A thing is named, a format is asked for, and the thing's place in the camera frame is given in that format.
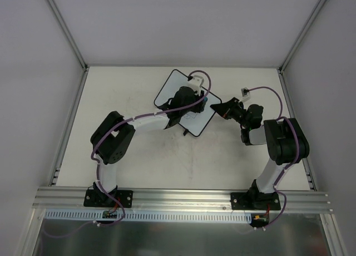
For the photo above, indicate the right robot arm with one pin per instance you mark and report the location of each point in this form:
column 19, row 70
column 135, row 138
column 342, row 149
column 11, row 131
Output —
column 286, row 145

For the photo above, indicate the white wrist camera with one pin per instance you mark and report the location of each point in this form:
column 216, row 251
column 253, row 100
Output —
column 195, row 82
column 245, row 94

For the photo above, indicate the left aluminium frame post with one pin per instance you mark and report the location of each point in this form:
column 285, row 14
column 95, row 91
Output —
column 67, row 33

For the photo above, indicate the aluminium mounting rail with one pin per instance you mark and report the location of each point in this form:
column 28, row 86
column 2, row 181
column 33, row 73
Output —
column 180, row 200

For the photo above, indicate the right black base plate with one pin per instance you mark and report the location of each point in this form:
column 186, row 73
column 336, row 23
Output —
column 251, row 201

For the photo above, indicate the white slotted cable duct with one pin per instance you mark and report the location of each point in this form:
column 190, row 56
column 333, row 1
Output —
column 149, row 216

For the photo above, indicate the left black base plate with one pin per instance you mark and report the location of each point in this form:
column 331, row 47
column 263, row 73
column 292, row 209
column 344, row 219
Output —
column 122, row 197

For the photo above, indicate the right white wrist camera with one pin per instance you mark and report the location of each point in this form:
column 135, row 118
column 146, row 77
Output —
column 245, row 94

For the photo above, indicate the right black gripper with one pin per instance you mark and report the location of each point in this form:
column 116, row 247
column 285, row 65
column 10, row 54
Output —
column 228, row 110

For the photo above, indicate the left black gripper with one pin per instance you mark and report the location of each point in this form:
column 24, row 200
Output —
column 199, row 104

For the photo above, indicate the right aluminium frame post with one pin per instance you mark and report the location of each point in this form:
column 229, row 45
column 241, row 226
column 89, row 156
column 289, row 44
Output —
column 313, row 15

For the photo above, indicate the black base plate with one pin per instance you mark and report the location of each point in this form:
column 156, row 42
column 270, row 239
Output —
column 122, row 197
column 251, row 201

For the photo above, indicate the aluminium frame post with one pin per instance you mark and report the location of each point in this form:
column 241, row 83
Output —
column 67, row 33
column 313, row 15

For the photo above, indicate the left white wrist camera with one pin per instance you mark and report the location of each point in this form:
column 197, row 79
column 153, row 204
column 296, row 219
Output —
column 195, row 82

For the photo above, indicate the white whiteboard black frame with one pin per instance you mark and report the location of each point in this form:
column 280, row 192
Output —
column 195, row 123

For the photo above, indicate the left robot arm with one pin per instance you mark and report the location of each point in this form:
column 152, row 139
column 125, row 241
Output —
column 112, row 138

